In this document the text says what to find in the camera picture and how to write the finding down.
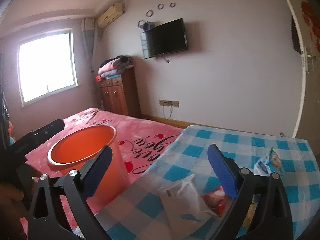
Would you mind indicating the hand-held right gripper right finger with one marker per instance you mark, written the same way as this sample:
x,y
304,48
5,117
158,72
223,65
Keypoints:
x,y
221,171

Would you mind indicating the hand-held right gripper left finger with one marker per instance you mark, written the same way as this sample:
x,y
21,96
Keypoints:
x,y
98,170

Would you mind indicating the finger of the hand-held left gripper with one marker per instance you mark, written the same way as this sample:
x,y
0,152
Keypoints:
x,y
45,131

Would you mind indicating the red snack packet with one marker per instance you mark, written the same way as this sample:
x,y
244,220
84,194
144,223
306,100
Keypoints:
x,y
215,200

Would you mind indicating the orange plastic bucket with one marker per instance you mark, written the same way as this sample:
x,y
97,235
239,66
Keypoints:
x,y
82,145

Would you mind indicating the white plastic bag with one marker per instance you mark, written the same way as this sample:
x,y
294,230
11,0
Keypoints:
x,y
185,200

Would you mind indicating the yellow snack packet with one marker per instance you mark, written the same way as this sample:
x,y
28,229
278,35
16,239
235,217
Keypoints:
x,y
251,212

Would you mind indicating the person's left hand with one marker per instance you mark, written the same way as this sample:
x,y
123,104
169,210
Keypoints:
x,y
11,191

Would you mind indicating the blue white checkered tablecloth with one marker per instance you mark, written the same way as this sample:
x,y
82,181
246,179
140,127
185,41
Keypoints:
x,y
225,140

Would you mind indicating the blue cartoon snack bag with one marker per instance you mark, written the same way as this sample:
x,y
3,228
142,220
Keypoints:
x,y
267,163

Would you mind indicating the pink printed blanket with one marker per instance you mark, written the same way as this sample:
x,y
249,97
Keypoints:
x,y
140,130

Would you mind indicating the bright window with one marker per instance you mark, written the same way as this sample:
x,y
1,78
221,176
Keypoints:
x,y
47,65

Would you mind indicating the brown wooden cabinet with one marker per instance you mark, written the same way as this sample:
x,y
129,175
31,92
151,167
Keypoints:
x,y
117,97

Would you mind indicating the pile of folded clothes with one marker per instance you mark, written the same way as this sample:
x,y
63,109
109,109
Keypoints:
x,y
112,67

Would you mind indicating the grey curtain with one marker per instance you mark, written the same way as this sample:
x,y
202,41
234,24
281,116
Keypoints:
x,y
88,37

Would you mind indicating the white panel door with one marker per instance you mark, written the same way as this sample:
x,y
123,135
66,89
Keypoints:
x,y
310,92

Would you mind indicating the white air conditioner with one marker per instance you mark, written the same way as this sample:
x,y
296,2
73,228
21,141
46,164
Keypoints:
x,y
110,15

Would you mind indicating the dark hanging bag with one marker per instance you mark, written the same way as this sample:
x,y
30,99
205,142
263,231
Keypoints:
x,y
296,35

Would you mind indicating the red door decoration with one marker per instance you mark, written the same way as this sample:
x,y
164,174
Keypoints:
x,y
310,17

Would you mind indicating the beige wall outlet row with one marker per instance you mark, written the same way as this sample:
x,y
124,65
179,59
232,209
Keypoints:
x,y
168,103

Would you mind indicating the black wall television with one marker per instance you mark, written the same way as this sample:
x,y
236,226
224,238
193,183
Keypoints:
x,y
167,38

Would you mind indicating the blue wall hanging item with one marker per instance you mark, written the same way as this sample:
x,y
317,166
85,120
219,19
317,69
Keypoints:
x,y
147,25

